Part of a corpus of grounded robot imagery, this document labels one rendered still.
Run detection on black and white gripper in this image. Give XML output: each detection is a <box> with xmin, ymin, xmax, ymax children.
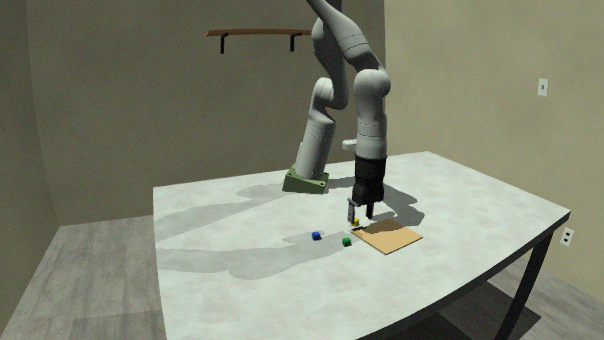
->
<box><xmin>342</xmin><ymin>133</ymin><xmax>387</xmax><ymax>224</ymax></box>

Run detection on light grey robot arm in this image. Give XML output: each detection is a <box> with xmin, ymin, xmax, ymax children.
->
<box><xmin>294</xmin><ymin>0</ymin><xmax>391</xmax><ymax>180</ymax></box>

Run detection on tan square mat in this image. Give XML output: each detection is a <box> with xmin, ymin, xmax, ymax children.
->
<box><xmin>351</xmin><ymin>218</ymin><xmax>423</xmax><ymax>255</ymax></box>

